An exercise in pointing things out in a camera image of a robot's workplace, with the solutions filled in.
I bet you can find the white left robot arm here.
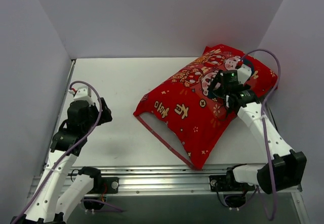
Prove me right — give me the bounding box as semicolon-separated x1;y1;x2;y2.
11;96;112;223

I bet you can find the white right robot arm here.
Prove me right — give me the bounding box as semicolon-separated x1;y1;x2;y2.
208;70;307;194

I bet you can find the red printed pillowcase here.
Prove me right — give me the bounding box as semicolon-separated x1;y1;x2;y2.
133;44;277;170

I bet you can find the aluminium side rail left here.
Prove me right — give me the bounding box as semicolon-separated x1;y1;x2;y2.
37;58;76;174

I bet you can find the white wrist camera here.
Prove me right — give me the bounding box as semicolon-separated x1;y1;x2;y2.
73;86;93;104
237;64;252;84

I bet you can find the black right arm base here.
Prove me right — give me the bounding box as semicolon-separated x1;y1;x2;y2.
209;174;255;192

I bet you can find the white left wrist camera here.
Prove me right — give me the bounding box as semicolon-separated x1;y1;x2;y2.
73;86;93;104

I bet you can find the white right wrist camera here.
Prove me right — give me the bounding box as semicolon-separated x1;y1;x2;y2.
237;64;252;84

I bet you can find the aluminium front mounting rail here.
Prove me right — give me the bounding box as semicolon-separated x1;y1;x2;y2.
27;163;303;197

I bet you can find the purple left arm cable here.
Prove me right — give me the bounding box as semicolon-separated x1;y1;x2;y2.
22;81;103;217

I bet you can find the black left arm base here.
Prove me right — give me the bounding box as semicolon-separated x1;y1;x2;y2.
89;177;119;195

